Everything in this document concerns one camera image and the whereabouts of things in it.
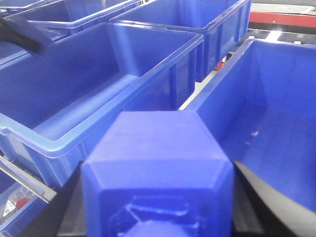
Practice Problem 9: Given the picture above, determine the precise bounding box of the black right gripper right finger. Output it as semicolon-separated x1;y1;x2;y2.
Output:
234;160;316;237

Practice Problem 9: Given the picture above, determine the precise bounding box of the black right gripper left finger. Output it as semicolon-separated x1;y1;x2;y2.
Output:
22;177;84;237

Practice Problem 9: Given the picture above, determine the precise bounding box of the blue bottle-shaped part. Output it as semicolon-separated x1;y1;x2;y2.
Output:
81;111;234;237

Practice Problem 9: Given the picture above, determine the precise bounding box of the black left arm gripper tip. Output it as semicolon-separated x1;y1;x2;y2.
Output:
0;17;53;55

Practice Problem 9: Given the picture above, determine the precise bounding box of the blue bin lower shelf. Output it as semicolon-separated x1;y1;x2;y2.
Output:
0;171;47;237

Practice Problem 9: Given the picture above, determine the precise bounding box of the blue bin beside target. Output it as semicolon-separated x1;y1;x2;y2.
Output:
0;23;203;189

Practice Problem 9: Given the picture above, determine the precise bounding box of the blue bin behind target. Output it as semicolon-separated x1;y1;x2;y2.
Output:
111;0;252;82

